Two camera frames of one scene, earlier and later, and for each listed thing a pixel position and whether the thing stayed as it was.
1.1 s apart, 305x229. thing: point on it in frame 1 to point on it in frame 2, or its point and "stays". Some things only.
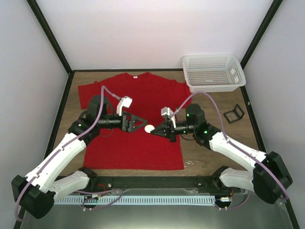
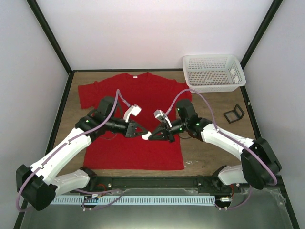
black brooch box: [235, 115] stays
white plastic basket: [212, 73] stays
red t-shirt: [148, 94] stays
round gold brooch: [148, 128] to [145, 137]
